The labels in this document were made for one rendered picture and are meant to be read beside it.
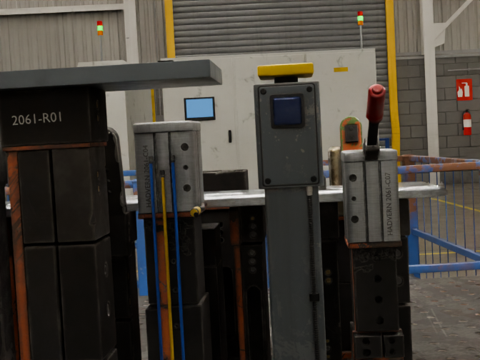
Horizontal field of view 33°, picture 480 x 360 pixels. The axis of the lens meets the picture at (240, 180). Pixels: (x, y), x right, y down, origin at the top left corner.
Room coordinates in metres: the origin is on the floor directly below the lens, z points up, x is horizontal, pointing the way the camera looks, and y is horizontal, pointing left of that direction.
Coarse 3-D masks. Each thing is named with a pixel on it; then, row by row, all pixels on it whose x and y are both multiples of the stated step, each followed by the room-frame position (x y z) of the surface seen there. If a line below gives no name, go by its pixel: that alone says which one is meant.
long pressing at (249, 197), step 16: (208, 192) 1.29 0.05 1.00; (224, 192) 1.27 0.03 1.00; (240, 192) 1.25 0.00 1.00; (256, 192) 1.23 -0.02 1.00; (320, 192) 1.14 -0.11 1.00; (336, 192) 1.13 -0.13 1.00; (400, 192) 1.13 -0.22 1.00; (416, 192) 1.13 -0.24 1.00; (432, 192) 1.13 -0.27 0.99; (128, 208) 1.15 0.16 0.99
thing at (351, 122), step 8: (344, 120) 1.36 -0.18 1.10; (352, 120) 1.36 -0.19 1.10; (344, 128) 1.36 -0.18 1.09; (352, 128) 1.35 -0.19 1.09; (360, 128) 1.36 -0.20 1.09; (344, 136) 1.36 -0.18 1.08; (352, 136) 1.35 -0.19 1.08; (360, 136) 1.35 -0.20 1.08; (344, 144) 1.35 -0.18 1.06; (352, 144) 1.35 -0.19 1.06; (360, 144) 1.35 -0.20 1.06
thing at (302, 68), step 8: (280, 64) 0.87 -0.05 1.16; (288, 64) 0.87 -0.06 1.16; (296, 64) 0.87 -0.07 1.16; (304, 64) 0.87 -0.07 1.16; (312, 64) 0.87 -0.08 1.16; (264, 72) 0.87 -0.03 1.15; (272, 72) 0.87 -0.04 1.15; (280, 72) 0.87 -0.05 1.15; (288, 72) 0.87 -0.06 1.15; (296, 72) 0.87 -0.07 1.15; (304, 72) 0.87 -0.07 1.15; (312, 72) 0.87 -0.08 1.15; (280, 80) 0.89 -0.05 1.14; (288, 80) 0.89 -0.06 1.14; (296, 80) 0.89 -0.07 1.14
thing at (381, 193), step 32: (352, 160) 1.02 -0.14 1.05; (384, 160) 1.02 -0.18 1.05; (352, 192) 1.02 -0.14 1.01; (384, 192) 1.02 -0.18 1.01; (352, 224) 1.02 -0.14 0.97; (384, 224) 1.02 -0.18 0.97; (352, 256) 1.04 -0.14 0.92; (384, 256) 1.02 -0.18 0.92; (352, 288) 1.07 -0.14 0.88; (384, 288) 1.03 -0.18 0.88; (384, 320) 1.03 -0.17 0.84; (352, 352) 1.07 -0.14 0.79; (384, 352) 1.02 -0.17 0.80
